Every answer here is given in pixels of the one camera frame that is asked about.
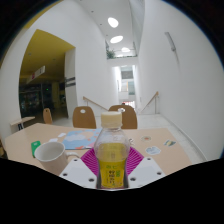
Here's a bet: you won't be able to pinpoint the light wooden side table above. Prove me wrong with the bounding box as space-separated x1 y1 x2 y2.
9 116 36 131

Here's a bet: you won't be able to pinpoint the yellow green sticker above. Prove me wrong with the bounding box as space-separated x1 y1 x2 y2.
163 139 178 148

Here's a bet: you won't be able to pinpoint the round ceiling lights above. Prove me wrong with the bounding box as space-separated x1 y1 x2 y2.
107 16 132 54

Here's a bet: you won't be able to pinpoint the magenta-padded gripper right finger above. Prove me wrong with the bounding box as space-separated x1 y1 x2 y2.
125 146 166 190

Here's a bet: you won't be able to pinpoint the hanging white sign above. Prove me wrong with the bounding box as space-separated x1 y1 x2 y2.
25 65 46 84

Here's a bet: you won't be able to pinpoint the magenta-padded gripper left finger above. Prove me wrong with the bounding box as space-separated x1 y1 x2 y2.
59 147 100 190

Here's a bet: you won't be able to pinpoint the white mug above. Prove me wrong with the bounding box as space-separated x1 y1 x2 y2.
34 141 80 177

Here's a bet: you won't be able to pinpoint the wooden stair handrail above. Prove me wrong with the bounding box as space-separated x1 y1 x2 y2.
139 91 160 114
82 96 109 112

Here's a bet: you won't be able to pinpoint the wooden chair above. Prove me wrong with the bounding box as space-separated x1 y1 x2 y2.
42 107 54 125
108 104 139 130
72 105 98 130

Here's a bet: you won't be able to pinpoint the green potted plant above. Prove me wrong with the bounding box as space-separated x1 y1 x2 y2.
105 49 116 60

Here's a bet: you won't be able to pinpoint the dark wall sign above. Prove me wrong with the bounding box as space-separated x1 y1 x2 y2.
64 76 77 88

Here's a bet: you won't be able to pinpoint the colourful printed paper sheet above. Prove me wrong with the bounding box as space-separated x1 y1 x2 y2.
61 128 103 151

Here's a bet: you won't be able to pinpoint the yellow drink bottle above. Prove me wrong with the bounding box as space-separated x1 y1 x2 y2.
93 110 132 190

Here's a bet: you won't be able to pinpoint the dark shelf unit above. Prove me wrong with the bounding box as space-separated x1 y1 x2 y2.
18 83 54 118

